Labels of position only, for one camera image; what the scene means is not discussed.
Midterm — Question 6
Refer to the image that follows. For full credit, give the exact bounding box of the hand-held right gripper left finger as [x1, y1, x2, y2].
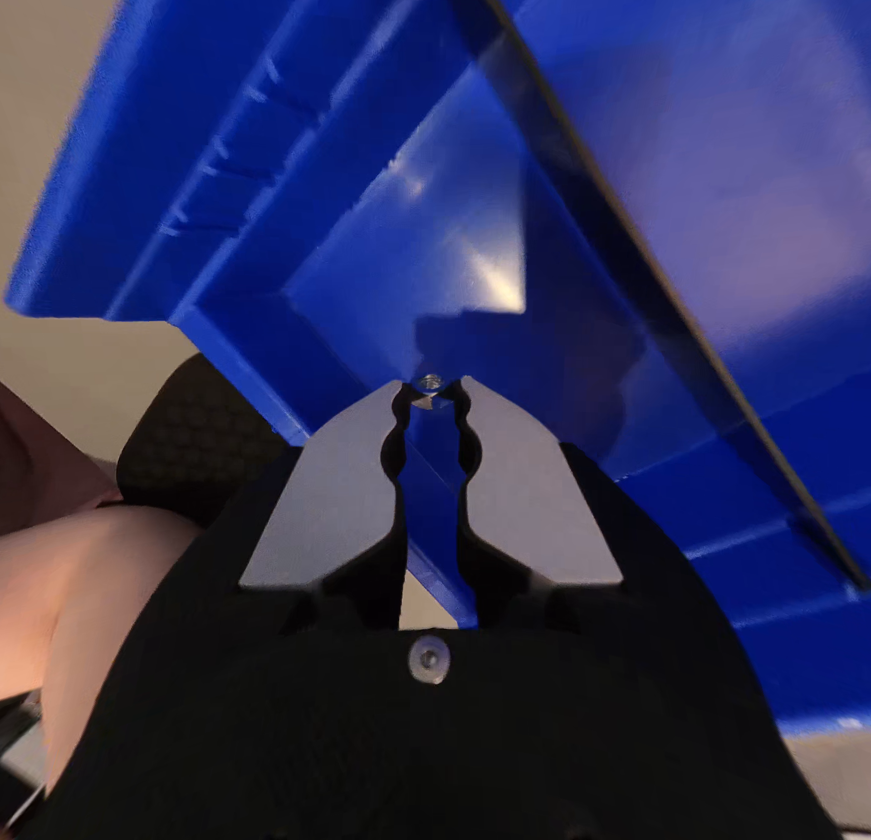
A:
[238, 379, 411, 629]

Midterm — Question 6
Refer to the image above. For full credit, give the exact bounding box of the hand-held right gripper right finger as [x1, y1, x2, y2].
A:
[455, 376, 625, 629]

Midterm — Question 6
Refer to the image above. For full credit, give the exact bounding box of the blue plastic parts bin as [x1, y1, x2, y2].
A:
[3, 0, 871, 742]

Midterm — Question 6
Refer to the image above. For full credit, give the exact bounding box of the person's right forearm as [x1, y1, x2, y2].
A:
[0, 505, 208, 803]

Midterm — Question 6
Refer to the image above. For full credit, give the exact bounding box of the dark bin divider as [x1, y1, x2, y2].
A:
[442, 0, 871, 592]

